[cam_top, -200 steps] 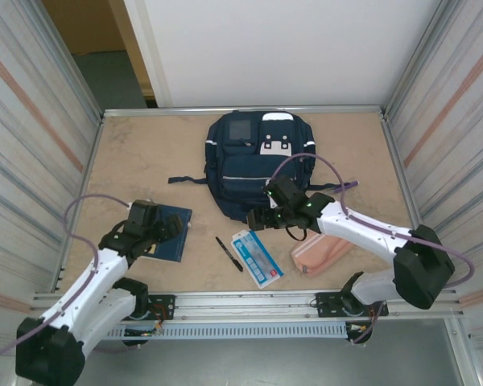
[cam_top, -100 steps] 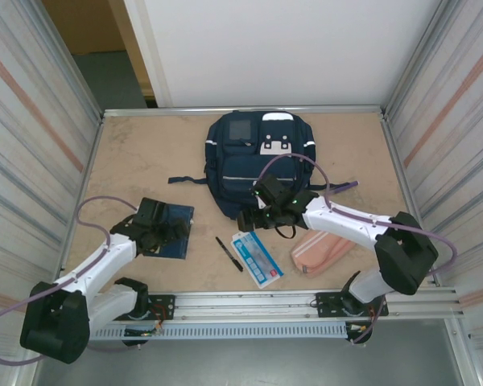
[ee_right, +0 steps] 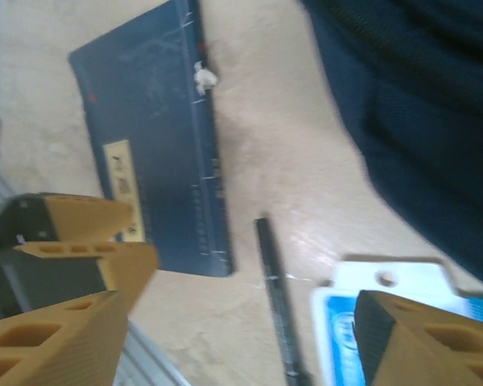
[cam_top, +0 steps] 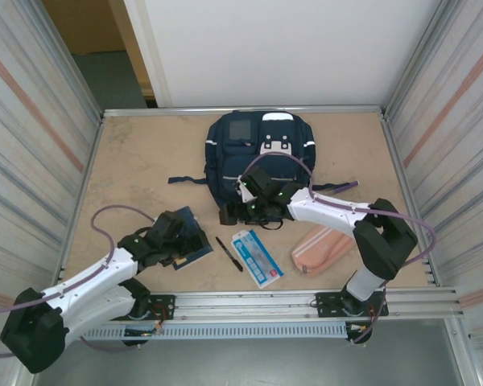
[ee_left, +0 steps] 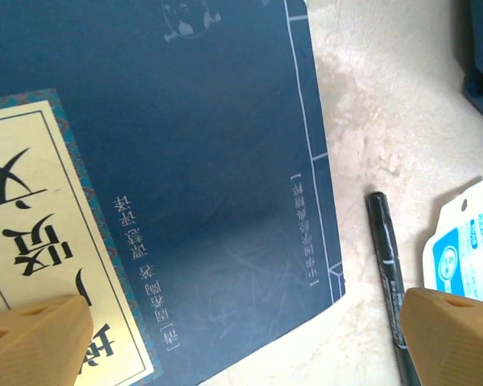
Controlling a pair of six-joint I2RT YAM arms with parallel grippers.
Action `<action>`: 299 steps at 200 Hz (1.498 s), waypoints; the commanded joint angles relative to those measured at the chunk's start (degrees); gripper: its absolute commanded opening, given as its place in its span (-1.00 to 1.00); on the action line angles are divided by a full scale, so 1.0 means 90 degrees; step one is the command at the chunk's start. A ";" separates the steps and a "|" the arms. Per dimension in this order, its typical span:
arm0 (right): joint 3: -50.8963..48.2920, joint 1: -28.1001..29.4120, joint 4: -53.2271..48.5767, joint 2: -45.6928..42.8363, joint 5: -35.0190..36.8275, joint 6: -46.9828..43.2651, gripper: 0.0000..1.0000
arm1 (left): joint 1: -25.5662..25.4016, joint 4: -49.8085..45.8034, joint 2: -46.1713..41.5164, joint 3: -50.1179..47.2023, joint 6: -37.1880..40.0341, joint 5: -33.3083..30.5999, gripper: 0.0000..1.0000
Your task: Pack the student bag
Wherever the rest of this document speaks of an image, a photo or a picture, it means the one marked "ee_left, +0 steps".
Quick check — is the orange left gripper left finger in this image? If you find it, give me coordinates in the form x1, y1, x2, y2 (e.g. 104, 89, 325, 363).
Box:
0, 295, 94, 386

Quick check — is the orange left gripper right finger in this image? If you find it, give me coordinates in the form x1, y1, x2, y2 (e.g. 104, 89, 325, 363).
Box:
398, 287, 483, 386

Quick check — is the blue white ruler set package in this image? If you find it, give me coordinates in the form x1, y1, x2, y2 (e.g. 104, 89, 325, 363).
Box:
423, 179, 483, 306

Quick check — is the navy blue book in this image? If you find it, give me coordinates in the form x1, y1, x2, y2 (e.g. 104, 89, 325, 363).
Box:
0, 0, 347, 386

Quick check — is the black marker pen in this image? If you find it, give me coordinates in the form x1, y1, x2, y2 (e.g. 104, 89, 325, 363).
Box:
365, 191, 422, 386

